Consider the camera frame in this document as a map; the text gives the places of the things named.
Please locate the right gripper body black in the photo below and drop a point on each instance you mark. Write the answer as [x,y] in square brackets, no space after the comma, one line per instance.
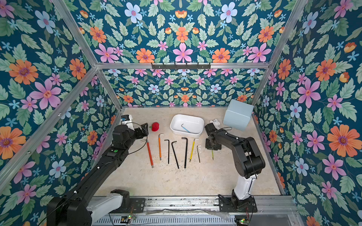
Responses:
[209,130]

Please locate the white plush bunny toy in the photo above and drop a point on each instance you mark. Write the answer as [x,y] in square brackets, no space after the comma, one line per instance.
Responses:
[216,123]

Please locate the red plush apple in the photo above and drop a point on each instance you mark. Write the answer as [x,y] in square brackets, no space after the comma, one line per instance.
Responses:
[155,126]

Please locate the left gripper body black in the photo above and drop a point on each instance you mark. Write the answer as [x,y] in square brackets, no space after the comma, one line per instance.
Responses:
[139,135]

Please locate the small silver hex key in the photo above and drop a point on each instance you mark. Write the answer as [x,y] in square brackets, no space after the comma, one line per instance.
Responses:
[198,153]

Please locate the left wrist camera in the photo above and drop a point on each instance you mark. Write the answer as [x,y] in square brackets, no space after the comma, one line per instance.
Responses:
[127,120]

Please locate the medium black hex key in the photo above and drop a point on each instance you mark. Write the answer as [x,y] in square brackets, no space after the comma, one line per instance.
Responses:
[174,153]

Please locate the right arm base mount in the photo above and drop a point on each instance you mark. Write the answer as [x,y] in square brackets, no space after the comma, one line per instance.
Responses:
[233,204]

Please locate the large black hex key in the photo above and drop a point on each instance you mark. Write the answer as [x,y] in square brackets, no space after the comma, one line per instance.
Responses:
[186,151]

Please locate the orange handled hex key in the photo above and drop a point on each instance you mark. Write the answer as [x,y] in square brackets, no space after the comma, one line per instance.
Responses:
[159,145]

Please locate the yellow handled hex key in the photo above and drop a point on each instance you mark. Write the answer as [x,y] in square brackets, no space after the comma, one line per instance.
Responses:
[192,149]

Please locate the thin black hex key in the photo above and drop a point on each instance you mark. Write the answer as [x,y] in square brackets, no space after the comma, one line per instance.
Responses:
[168,152]

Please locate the red handled hex key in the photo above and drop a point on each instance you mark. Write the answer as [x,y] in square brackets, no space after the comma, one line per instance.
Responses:
[149,152]

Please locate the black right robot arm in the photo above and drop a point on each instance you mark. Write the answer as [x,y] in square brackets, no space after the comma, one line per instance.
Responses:
[248,162]

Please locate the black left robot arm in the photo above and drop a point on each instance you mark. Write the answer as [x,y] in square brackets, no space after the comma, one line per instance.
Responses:
[75,208]

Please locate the white storage box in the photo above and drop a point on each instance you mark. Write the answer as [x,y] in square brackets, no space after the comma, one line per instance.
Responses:
[195,124]

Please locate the black hook rail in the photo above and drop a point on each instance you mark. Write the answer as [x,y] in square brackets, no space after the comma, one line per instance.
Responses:
[177,66]

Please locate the light blue box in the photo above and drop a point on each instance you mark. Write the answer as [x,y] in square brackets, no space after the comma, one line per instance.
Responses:
[238,115]

